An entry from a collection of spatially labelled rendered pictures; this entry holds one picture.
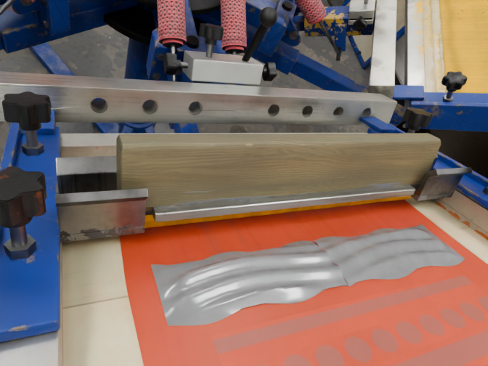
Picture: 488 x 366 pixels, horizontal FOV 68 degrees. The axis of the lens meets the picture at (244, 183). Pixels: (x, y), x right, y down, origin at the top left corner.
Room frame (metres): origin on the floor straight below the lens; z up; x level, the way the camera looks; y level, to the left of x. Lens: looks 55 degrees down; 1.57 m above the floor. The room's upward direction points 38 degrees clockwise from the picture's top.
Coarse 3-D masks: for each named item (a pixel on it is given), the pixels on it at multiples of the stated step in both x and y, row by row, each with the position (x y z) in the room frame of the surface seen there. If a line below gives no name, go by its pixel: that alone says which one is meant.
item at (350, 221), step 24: (312, 216) 0.28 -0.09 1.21; (336, 216) 0.30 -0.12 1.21; (360, 216) 0.32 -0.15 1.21; (384, 216) 0.34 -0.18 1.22; (408, 216) 0.37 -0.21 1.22; (312, 240) 0.23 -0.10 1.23; (336, 264) 0.21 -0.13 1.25; (480, 264) 0.33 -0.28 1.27; (360, 288) 0.20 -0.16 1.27; (384, 288) 0.21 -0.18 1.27; (480, 288) 0.28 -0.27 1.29
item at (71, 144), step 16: (64, 144) 0.17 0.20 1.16; (80, 144) 0.18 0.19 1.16; (96, 144) 0.19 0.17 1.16; (112, 144) 0.21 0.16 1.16; (448, 208) 0.43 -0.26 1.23; (464, 208) 0.42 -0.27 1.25; (480, 208) 0.42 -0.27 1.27; (480, 224) 0.40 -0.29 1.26; (32, 336) 0.00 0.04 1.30; (48, 336) 0.00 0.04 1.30; (0, 352) -0.02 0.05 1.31; (16, 352) -0.01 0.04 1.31; (32, 352) -0.01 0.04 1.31; (48, 352) 0.00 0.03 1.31
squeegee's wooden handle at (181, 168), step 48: (144, 144) 0.16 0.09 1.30; (192, 144) 0.19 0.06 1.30; (240, 144) 0.23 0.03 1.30; (288, 144) 0.27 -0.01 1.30; (336, 144) 0.31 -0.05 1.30; (384, 144) 0.36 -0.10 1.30; (432, 144) 0.43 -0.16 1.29; (192, 192) 0.17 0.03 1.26; (240, 192) 0.21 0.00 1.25; (288, 192) 0.25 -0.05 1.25
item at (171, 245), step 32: (192, 224) 0.17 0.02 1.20; (224, 224) 0.19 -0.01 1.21; (256, 224) 0.22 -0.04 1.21; (288, 224) 0.24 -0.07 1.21; (128, 256) 0.09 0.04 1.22; (160, 256) 0.11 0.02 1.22; (192, 256) 0.13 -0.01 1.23; (128, 288) 0.07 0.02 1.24; (160, 320) 0.06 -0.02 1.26; (224, 320) 0.09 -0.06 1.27; (256, 320) 0.10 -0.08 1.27; (160, 352) 0.04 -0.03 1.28; (192, 352) 0.05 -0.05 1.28
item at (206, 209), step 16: (320, 192) 0.28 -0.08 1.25; (336, 192) 0.30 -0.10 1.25; (352, 192) 0.31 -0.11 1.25; (368, 192) 0.33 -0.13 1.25; (384, 192) 0.34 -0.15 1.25; (400, 192) 0.37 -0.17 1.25; (160, 208) 0.14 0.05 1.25; (176, 208) 0.15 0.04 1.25; (192, 208) 0.16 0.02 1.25; (208, 208) 0.17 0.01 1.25; (224, 208) 0.18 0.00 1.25; (240, 208) 0.20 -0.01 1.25; (256, 208) 0.21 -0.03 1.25; (272, 208) 0.22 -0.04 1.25
